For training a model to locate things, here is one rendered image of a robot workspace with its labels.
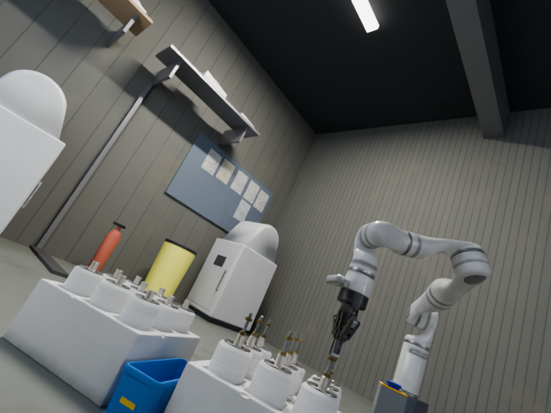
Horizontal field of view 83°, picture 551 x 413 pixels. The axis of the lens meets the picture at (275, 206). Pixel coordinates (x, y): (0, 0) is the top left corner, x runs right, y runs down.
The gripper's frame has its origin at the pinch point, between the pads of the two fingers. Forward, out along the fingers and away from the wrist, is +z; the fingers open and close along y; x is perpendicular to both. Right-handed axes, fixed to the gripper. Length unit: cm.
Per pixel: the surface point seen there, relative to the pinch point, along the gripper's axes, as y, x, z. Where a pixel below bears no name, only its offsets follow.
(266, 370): 1.0, 13.9, 11.3
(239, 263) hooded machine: 294, 26, -36
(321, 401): -4.6, 1.1, 11.6
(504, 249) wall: 181, -197, -142
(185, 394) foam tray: 3.7, 28.8, 23.2
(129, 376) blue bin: 6.1, 42.6, 25.2
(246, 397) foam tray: -1.1, 16.2, 17.6
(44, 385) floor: 10, 60, 35
